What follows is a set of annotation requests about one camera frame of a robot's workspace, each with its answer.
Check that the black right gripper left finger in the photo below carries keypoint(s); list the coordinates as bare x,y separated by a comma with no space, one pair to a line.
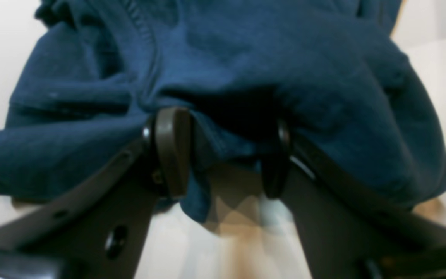
98,229

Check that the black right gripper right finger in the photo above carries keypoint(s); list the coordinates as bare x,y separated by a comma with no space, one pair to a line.
346,230

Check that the navy blue t-shirt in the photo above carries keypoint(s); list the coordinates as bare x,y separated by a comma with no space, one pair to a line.
329,67

